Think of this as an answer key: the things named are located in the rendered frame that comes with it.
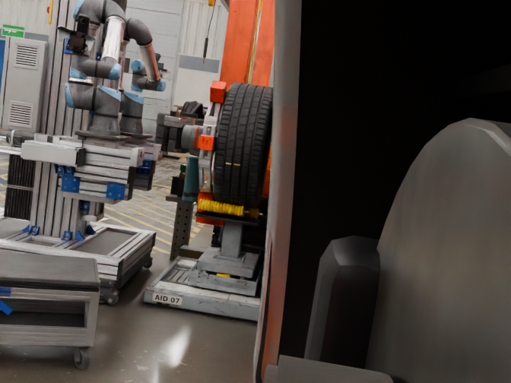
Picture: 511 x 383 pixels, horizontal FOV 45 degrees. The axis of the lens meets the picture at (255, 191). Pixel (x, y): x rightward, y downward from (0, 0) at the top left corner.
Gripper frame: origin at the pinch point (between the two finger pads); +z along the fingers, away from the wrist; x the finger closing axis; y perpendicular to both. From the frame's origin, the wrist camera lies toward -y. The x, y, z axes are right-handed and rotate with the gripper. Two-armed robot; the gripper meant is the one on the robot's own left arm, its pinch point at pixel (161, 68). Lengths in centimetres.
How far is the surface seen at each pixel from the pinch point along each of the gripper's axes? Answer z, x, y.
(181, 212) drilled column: -8, 43, 86
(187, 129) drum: -69, 58, 27
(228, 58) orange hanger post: -17, 50, -18
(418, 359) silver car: -357, 190, 5
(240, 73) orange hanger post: -15, 60, -11
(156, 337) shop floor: -137, 98, 112
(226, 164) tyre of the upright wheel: -89, 92, 36
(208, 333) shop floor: -117, 115, 109
